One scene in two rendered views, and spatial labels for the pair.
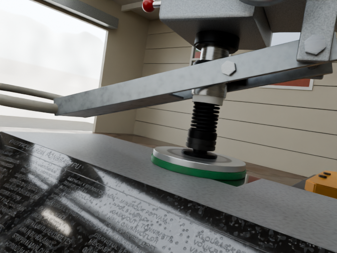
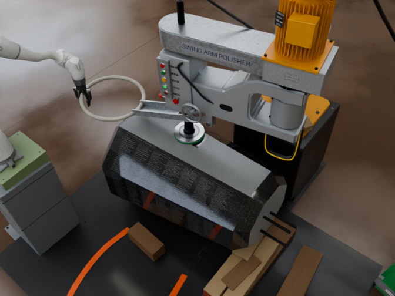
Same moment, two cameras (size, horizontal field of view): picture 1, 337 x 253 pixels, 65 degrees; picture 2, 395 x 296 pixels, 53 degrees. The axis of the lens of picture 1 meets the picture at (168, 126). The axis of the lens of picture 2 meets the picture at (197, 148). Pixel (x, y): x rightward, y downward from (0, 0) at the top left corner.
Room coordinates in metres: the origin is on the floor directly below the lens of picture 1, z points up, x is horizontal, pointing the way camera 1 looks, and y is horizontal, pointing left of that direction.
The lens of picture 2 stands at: (-1.34, -0.24, 2.84)
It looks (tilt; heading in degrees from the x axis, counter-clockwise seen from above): 48 degrees down; 3
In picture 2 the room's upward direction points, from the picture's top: 3 degrees counter-clockwise
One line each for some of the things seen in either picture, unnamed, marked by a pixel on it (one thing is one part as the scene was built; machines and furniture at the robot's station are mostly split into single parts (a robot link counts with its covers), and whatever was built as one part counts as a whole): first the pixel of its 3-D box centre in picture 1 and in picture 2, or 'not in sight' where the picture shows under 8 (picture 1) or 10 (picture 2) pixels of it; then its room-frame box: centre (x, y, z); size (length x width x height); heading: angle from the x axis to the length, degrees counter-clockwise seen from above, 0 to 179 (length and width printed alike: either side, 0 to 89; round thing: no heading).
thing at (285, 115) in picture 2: not in sight; (288, 105); (0.32, -0.67, 1.35); 0.19 x 0.19 x 0.20
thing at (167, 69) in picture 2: not in sight; (165, 78); (0.55, 0.03, 1.37); 0.08 x 0.03 x 0.28; 63
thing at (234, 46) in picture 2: not in sight; (239, 50); (0.46, -0.39, 1.62); 0.96 x 0.25 x 0.17; 63
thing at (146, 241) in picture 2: not in sight; (146, 241); (0.18, 0.28, 0.07); 0.30 x 0.12 x 0.12; 48
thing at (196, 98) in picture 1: (208, 96); not in sight; (0.62, -0.08, 0.99); 0.07 x 0.07 x 0.04
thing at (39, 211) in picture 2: not in sight; (30, 198); (0.36, 1.14, 0.40); 0.50 x 0.50 x 0.80; 50
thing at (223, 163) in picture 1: (198, 157); (188, 131); (0.62, -0.08, 0.85); 0.21 x 0.21 x 0.01
